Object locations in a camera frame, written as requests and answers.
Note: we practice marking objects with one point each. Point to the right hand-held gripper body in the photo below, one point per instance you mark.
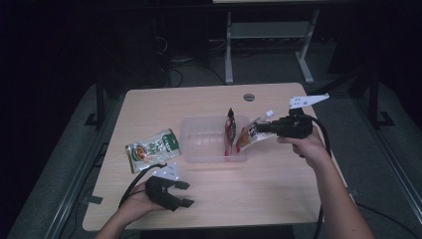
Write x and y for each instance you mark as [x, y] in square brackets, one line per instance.
[293, 127]

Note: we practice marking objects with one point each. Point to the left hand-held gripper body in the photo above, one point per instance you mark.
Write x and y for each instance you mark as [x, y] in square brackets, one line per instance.
[159, 192]

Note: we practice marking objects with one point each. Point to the white spouted drink pouch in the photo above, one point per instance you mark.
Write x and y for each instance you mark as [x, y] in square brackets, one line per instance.
[249, 136]

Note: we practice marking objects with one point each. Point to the red and black snack packet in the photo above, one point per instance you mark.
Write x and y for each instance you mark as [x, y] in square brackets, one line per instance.
[229, 131]

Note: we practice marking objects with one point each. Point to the translucent plastic container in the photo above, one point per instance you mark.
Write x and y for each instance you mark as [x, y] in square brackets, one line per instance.
[202, 139]

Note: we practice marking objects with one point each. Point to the person's left hand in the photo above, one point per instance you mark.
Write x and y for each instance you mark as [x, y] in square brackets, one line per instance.
[136, 204]

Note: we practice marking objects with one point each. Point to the person's right hand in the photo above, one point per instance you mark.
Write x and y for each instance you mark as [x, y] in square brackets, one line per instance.
[308, 149]

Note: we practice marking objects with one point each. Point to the green snack packet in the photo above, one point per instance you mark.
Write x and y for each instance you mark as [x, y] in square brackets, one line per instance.
[152, 149]

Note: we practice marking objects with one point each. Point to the grey tape strip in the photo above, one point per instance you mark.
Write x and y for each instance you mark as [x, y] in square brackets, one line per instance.
[93, 199]

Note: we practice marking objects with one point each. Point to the black metal stand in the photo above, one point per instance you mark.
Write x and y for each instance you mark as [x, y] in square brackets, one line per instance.
[99, 103]
[375, 99]

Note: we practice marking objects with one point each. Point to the white metal stand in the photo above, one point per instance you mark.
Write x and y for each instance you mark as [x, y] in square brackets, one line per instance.
[265, 30]

